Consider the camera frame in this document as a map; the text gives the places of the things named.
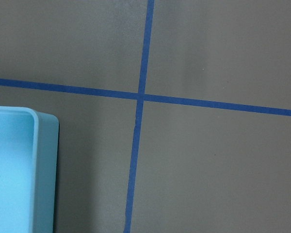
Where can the light blue plastic bin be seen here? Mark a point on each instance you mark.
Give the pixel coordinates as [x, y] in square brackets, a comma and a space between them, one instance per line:
[28, 161]

